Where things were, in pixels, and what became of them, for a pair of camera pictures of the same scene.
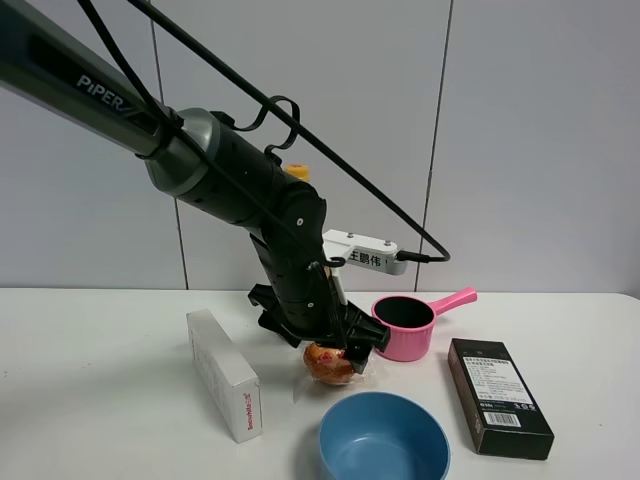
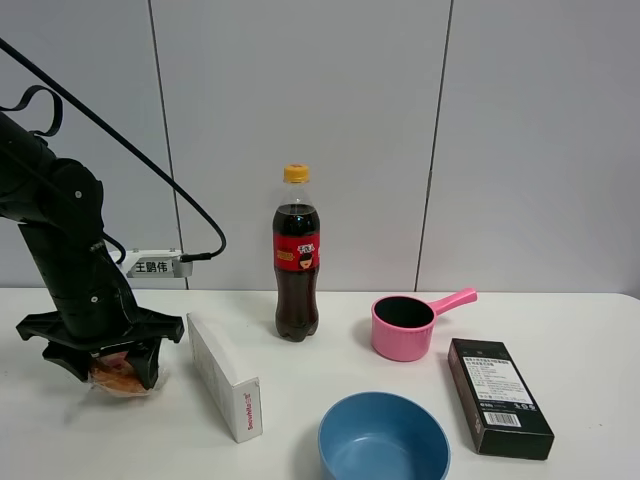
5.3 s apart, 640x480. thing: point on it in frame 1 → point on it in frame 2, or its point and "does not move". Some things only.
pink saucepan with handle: [410, 320] does not move
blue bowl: [381, 436] does not move
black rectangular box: [503, 417] does not move
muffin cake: [327, 364] → [112, 374]
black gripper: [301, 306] → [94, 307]
